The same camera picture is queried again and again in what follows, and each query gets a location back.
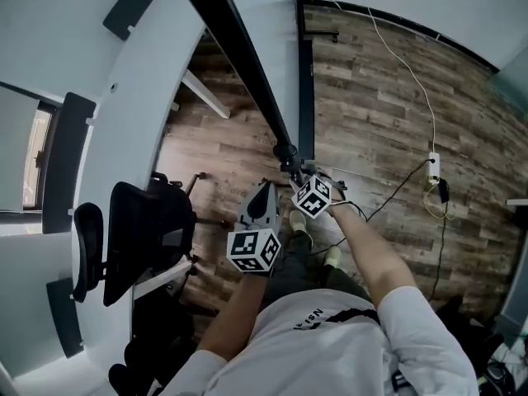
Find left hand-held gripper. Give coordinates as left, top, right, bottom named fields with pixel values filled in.
left=226, top=181, right=284, bottom=273

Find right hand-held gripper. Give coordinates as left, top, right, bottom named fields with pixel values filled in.
left=288, top=159, right=332, bottom=221

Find black-framed whiteboard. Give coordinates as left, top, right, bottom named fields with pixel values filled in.
left=170, top=0, right=348, bottom=191

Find person's left forearm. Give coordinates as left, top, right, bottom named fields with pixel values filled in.
left=196, top=270, right=273, bottom=362

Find person's right forearm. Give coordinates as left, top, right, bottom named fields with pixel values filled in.
left=329, top=198, right=418, bottom=307

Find person's left green shoe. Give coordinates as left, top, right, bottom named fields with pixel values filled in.
left=288, top=209, right=309, bottom=235

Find person's green shoe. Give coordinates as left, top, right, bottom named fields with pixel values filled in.
left=288, top=209, right=309, bottom=235
left=323, top=246, right=343, bottom=268

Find dark trousers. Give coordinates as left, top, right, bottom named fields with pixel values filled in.
left=263, top=224, right=372, bottom=304

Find person's right green shoe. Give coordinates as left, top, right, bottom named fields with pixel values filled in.
left=323, top=246, right=343, bottom=268

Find black mesh office chair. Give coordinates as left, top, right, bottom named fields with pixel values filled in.
left=107, top=303, right=199, bottom=396
left=72, top=171, right=229, bottom=308

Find white power strip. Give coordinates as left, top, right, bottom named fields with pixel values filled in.
left=427, top=151, right=441, bottom=186

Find white curved desk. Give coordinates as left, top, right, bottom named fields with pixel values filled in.
left=7, top=0, right=232, bottom=396

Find white t-shirt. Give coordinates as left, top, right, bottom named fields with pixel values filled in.
left=158, top=285, right=479, bottom=396

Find dark desk divider panel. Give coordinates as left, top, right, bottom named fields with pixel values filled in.
left=101, top=0, right=172, bottom=43
left=42, top=92, right=97, bottom=235
left=45, top=277, right=86, bottom=359

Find frosted glass door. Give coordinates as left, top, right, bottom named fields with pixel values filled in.
left=485, top=43, right=528, bottom=120

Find black bag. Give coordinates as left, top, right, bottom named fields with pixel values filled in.
left=436, top=294, right=528, bottom=396

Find light grey side table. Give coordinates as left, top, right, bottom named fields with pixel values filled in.
left=493, top=198, right=528, bottom=346

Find window with grey blind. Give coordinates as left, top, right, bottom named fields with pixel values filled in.
left=0, top=81, right=63, bottom=215

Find dark blue wrist strap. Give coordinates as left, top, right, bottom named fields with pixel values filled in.
left=241, top=268, right=276, bottom=281

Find yellow cable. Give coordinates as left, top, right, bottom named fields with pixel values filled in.
left=423, top=181, right=457, bottom=221

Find white power cable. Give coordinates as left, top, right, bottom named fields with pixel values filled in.
left=332, top=0, right=437, bottom=154

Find black adapter cable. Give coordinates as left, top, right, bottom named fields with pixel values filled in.
left=428, top=200, right=449, bottom=300

